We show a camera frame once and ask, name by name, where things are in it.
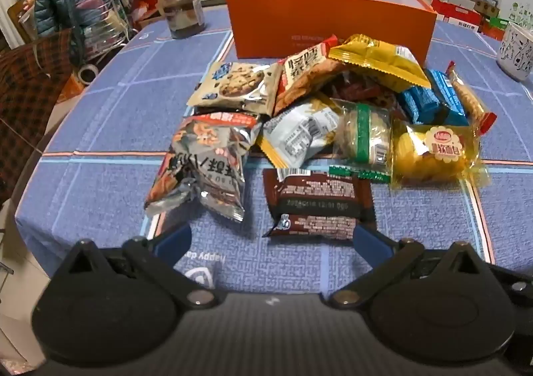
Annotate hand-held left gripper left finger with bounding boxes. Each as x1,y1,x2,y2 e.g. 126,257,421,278
48,223,223,311

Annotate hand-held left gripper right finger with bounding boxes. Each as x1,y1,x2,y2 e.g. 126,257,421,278
329,225,498,311

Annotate brown chocolate packet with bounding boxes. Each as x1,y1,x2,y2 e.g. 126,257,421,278
262,168,376,242

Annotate silver foil snack bag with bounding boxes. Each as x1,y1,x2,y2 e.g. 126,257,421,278
143,111,262,223

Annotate yellow bread packet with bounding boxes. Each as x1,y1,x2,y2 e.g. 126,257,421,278
390,120,491,190

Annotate clear pastry packet green stripe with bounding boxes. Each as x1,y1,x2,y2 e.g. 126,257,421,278
328,99,394,184

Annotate white packet yellow edges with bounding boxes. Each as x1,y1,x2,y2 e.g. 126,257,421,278
257,102,343,169

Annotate blue wafer packet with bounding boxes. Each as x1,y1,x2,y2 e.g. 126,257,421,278
396,87,448,127
427,69,468,126

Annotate brown cake packet red seal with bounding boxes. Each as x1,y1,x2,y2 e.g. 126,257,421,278
324,71,398,111

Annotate beige cookie packet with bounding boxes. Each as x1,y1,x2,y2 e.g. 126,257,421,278
187,61,284,115

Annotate clear biscuit packet red ends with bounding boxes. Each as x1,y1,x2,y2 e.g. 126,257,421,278
446,61,498,136

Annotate red white snack packet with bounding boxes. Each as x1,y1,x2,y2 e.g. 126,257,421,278
275,35,347,115

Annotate yellow snack packet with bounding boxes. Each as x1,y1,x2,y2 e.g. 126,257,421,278
328,34,432,90

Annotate orange cardboard box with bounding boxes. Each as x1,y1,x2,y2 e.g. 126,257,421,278
226,0,438,69

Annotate tape roll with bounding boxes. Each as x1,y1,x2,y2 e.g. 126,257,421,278
77,64,101,85

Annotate plaid chair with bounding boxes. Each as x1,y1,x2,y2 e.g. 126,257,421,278
0,28,81,204

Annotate glass jar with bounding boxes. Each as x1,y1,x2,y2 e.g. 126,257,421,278
158,0,207,40

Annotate white cat print mug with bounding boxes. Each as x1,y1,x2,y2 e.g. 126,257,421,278
495,21,533,82

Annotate red white carton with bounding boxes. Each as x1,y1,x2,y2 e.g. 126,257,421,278
432,0,484,25

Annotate wire rack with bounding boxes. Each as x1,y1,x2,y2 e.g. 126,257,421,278
74,0,136,53

